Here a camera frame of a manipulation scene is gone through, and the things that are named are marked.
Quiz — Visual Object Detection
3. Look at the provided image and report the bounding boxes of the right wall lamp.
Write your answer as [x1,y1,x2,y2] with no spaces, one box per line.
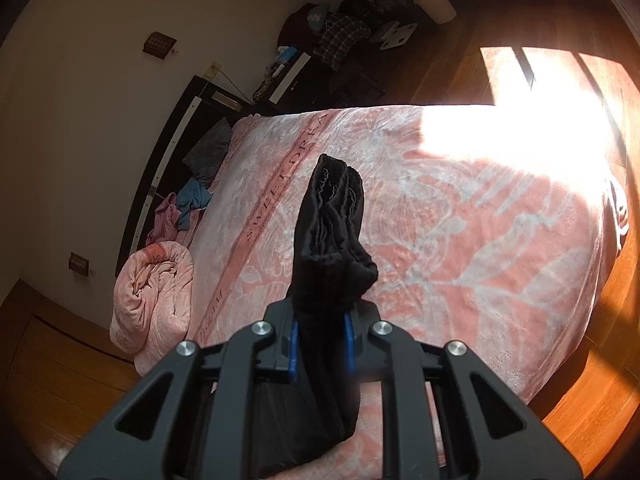
[142,32,177,60]

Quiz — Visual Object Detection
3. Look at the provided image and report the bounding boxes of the blue garment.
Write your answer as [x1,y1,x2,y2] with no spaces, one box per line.
[176,178,210,231]

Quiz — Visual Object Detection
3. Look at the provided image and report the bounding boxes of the left wall lamp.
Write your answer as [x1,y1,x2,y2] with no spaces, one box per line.
[68,252,90,278]

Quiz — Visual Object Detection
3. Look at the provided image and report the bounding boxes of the pink floral bed blanket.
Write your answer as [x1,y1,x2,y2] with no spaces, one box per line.
[188,105,627,401]

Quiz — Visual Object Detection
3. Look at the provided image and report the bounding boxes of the black quilted pants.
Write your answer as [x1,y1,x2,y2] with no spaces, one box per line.
[250,154,378,479]

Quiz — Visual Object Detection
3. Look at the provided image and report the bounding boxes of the white waste bin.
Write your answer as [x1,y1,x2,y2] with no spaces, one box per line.
[412,0,457,25]

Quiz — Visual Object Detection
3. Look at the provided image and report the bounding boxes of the pink garment on bed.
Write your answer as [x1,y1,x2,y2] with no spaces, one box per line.
[144,193,196,247]

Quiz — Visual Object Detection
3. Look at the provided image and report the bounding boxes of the folded pink comforter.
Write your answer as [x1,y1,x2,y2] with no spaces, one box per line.
[110,242,193,376]

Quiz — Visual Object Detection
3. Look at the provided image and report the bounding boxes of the plaid cloth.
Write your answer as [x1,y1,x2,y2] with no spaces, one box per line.
[314,14,371,72]

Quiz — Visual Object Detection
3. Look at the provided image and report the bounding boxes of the dark bedside table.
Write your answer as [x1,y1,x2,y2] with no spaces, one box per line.
[252,52,386,115]

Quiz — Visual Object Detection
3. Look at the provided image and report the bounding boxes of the dark wooden headboard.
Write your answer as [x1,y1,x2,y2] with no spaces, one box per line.
[115,76,253,271]

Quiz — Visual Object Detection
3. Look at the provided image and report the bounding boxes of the light blue cap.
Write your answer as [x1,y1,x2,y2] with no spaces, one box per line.
[307,3,330,34]

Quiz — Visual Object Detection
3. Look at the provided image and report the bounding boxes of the dark grey pillow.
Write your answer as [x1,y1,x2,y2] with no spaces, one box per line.
[182,117,232,188]

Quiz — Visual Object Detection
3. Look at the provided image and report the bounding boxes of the white bathroom scale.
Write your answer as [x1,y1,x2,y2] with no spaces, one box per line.
[380,23,418,51]

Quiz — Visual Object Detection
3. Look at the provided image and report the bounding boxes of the wall lamp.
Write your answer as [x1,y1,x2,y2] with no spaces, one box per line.
[68,252,90,278]
[142,32,177,60]

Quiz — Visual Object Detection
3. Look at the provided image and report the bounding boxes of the wooden wardrobe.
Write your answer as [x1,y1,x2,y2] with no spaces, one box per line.
[1,280,139,476]

